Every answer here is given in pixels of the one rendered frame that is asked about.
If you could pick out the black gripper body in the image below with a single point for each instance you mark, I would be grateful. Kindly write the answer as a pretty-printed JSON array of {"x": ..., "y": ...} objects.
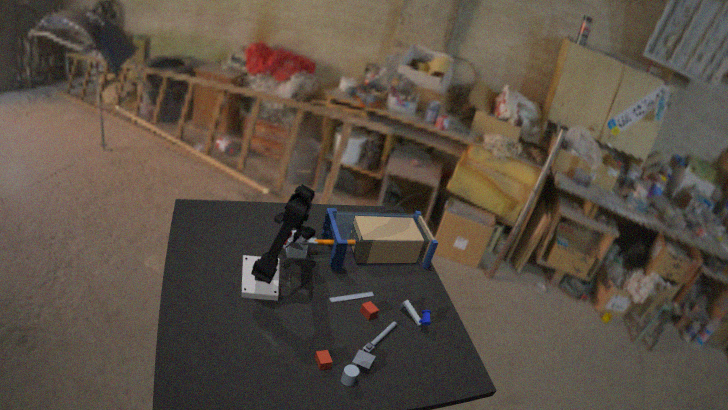
[{"x": 307, "y": 233}]

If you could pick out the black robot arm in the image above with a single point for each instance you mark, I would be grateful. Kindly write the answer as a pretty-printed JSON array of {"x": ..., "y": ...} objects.
[{"x": 265, "y": 268}]

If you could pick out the red box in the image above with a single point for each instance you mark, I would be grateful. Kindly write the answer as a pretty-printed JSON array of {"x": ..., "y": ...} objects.
[
  {"x": 323, "y": 359},
  {"x": 369, "y": 310}
]

